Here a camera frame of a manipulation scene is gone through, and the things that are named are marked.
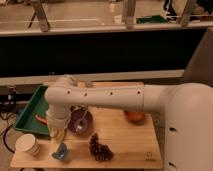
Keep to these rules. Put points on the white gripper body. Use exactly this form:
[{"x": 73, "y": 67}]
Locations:
[{"x": 57, "y": 120}]

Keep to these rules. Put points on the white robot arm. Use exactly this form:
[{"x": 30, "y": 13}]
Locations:
[{"x": 188, "y": 110}]

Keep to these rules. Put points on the blue toy cup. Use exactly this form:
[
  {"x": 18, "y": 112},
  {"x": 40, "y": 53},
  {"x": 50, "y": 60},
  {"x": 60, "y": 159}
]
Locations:
[{"x": 61, "y": 153}]

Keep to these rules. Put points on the white plastic cup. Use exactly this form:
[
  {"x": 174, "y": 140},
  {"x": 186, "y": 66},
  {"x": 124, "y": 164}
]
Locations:
[{"x": 27, "y": 143}]

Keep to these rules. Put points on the red chili pepper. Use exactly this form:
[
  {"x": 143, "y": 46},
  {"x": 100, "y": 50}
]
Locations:
[{"x": 40, "y": 119}]

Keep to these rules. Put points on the purple bowl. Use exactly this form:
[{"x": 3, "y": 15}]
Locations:
[{"x": 75, "y": 117}]

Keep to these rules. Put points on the green tray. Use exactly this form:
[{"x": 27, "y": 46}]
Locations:
[{"x": 37, "y": 105}]

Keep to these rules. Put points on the metal spoon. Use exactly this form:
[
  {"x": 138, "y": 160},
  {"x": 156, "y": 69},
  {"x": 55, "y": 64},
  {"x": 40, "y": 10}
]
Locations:
[{"x": 82, "y": 123}]

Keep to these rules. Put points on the dark grape bunch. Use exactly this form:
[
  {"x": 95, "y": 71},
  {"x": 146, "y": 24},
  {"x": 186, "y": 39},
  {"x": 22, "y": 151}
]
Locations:
[{"x": 99, "y": 151}]

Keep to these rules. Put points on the wooden cutting board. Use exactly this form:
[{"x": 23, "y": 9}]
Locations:
[{"x": 134, "y": 147}]

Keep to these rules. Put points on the orange fruit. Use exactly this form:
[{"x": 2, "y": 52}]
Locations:
[{"x": 134, "y": 116}]

